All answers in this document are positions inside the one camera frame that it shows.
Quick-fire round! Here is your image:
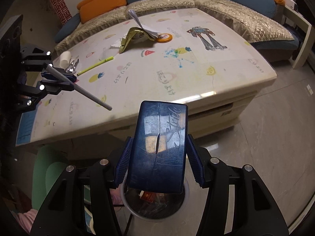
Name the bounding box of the blue grid cutting mat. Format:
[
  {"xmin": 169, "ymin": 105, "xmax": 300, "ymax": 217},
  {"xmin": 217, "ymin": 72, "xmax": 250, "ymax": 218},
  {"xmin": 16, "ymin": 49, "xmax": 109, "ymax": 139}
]
[{"xmin": 16, "ymin": 110, "xmax": 37, "ymax": 146}]

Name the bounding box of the red cigarette pack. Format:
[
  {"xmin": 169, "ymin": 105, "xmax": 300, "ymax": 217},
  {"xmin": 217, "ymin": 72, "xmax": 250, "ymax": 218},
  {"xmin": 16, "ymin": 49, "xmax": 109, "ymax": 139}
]
[{"xmin": 139, "ymin": 191, "xmax": 157, "ymax": 204}]

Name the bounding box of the white paper sheet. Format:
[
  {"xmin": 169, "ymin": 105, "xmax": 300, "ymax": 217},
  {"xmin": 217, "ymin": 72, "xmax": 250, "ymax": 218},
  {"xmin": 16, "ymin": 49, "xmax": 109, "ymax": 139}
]
[{"xmin": 127, "ymin": 10, "xmax": 161, "ymax": 38}]

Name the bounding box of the gold foil snack bag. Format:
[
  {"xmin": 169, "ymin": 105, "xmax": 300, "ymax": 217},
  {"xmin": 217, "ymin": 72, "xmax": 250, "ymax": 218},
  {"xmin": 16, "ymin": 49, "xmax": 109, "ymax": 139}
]
[{"xmin": 119, "ymin": 27, "xmax": 156, "ymax": 54}]

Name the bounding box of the orange tape roll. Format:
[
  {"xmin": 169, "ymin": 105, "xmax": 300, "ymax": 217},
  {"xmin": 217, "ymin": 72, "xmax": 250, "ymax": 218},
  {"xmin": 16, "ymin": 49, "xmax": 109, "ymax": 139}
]
[{"xmin": 156, "ymin": 34, "xmax": 172, "ymax": 43}]

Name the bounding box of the yellow straw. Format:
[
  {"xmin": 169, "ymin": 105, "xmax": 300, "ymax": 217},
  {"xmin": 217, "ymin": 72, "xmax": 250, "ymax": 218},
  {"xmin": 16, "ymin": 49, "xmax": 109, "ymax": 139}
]
[{"xmin": 77, "ymin": 56, "xmax": 114, "ymax": 76}]

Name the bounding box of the cream coffee table base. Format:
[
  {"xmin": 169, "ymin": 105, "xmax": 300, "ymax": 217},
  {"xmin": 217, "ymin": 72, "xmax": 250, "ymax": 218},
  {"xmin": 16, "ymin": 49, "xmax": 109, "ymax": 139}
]
[{"xmin": 30, "ymin": 71, "xmax": 277, "ymax": 144}]

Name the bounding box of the white side table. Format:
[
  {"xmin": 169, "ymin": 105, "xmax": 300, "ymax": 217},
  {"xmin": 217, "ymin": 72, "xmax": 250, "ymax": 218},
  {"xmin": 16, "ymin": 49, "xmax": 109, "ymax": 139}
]
[{"xmin": 283, "ymin": 5, "xmax": 314, "ymax": 69}]

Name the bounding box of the red patterned wall decoration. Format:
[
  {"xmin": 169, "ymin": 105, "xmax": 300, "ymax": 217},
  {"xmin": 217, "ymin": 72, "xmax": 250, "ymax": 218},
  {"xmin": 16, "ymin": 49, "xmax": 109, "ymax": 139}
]
[{"xmin": 49, "ymin": 0, "xmax": 72, "ymax": 25}]

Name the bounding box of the white round trash bin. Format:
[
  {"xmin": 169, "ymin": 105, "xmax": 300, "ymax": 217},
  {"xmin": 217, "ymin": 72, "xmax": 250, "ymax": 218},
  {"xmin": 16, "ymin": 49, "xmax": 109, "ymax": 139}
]
[{"xmin": 120, "ymin": 179, "xmax": 191, "ymax": 223}]

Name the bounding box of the dark blue gum box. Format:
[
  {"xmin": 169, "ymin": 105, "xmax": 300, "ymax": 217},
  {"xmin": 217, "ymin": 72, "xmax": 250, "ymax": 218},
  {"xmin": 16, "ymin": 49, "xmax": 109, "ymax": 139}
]
[{"xmin": 126, "ymin": 101, "xmax": 188, "ymax": 194}]

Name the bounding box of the aluminium foil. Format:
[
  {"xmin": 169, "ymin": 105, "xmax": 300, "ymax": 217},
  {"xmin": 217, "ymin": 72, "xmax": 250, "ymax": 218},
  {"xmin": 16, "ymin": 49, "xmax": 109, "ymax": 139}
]
[{"xmin": 65, "ymin": 59, "xmax": 79, "ymax": 74}]

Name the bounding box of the pink slipper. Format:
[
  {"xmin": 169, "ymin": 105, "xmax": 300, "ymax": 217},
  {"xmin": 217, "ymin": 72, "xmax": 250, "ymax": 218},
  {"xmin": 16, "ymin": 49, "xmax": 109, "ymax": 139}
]
[{"xmin": 16, "ymin": 209, "xmax": 38, "ymax": 234}]

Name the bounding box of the white paper cup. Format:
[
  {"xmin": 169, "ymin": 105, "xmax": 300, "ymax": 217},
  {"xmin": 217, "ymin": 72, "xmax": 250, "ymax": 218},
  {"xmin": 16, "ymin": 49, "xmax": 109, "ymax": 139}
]
[{"xmin": 59, "ymin": 51, "xmax": 71, "ymax": 69}]

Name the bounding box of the sectional sofa with lace cover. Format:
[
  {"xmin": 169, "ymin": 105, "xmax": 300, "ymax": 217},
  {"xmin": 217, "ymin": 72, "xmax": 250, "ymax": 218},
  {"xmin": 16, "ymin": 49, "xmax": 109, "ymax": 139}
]
[{"xmin": 55, "ymin": 0, "xmax": 299, "ymax": 62}]

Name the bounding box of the white tissue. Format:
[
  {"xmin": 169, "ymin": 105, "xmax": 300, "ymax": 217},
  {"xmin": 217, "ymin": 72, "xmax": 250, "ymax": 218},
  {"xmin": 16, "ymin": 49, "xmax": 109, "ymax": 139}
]
[{"xmin": 110, "ymin": 36, "xmax": 125, "ymax": 49}]

